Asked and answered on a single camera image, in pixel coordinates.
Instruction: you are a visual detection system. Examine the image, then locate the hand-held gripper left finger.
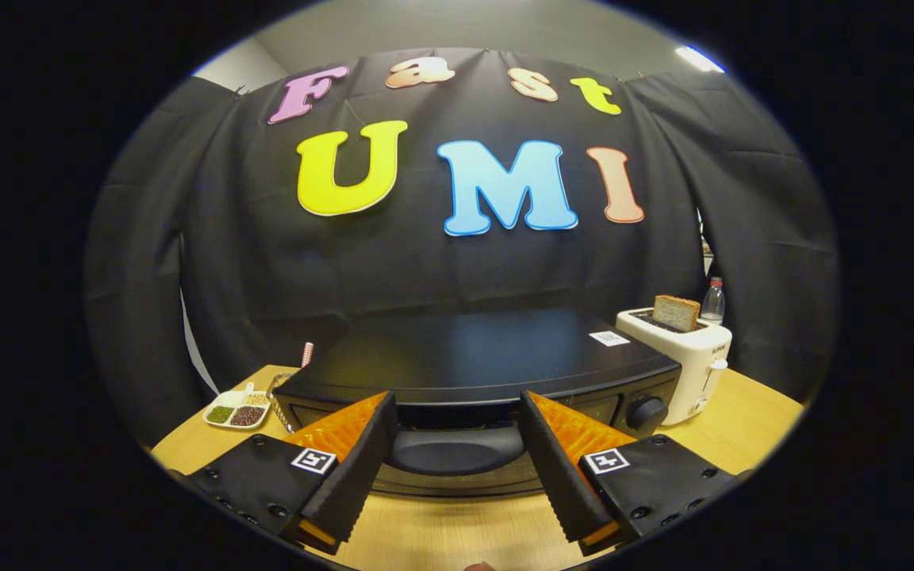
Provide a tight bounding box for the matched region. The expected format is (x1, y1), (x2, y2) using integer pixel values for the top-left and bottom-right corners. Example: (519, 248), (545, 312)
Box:
(179, 390), (401, 556)

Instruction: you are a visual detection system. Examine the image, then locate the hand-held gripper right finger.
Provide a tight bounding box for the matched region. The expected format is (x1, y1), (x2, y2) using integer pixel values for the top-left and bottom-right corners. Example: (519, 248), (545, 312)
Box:
(519, 389), (751, 556)

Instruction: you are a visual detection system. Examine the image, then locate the black toaster oven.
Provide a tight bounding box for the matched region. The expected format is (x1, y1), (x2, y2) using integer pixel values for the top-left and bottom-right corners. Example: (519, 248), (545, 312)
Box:
(272, 308), (682, 499)

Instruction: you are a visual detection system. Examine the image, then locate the white pop-up toaster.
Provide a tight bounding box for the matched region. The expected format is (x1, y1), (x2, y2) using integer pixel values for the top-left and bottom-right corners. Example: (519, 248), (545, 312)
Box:
(616, 305), (734, 427)

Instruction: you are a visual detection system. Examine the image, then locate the clear glass jar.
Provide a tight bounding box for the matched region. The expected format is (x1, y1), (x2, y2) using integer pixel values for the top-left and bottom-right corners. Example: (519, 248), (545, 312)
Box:
(266, 371), (299, 433)

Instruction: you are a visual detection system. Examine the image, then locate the white divided dish of beans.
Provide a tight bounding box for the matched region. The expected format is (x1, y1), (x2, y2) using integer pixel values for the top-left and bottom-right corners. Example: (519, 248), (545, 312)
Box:
(202, 382), (272, 431)

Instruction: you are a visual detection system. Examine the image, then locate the brown bread slice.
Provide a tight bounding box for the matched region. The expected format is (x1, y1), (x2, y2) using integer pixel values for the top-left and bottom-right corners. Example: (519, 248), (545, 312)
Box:
(652, 294), (701, 332)

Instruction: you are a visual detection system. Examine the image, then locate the clear plastic water bottle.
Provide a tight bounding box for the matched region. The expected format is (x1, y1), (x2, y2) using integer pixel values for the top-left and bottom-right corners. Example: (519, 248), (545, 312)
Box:
(700, 276), (727, 326)

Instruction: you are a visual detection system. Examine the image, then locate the small ceiling light panel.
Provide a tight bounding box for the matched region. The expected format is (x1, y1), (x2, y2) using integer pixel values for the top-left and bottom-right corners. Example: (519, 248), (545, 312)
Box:
(675, 45), (726, 75)

